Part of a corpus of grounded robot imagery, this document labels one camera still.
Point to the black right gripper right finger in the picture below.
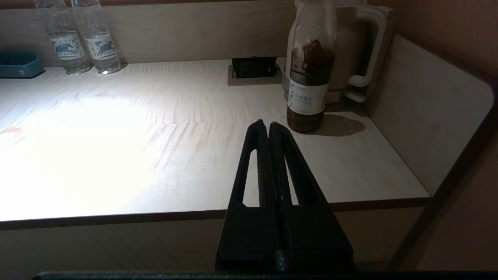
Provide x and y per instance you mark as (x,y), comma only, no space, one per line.
(311,233)

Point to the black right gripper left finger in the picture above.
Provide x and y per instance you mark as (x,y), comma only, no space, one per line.
(249,233)

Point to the recessed table socket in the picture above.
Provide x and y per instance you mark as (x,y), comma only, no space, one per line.
(253,70)

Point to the dark drink plastic bottle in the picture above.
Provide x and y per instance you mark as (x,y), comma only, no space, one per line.
(309,97)

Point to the wooden side rim panel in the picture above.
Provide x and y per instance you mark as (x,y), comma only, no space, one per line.
(428,109)

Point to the white electric kettle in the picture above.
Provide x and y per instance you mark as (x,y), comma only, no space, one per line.
(350,46)

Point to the long wooden backsplash panel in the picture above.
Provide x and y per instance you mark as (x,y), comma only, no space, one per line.
(186,31)

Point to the clear water bottle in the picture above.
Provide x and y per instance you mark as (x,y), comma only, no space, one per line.
(102,46)
(66,46)

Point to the small blue rectangular tray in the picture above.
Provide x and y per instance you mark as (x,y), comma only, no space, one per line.
(19,66)

